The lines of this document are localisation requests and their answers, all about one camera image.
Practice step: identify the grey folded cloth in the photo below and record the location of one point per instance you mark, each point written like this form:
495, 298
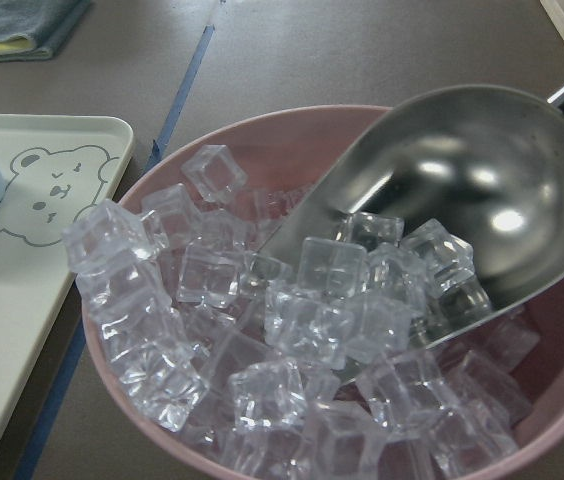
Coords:
37, 30

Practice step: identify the pile of clear ice cubes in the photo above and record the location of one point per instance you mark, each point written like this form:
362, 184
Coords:
281, 372

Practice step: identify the cream bear tray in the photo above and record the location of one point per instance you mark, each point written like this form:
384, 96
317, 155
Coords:
57, 168

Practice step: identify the stainless steel ice scoop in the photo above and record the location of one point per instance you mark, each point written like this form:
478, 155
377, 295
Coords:
486, 161

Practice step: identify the pink bowl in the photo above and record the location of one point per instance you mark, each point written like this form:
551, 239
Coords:
290, 147

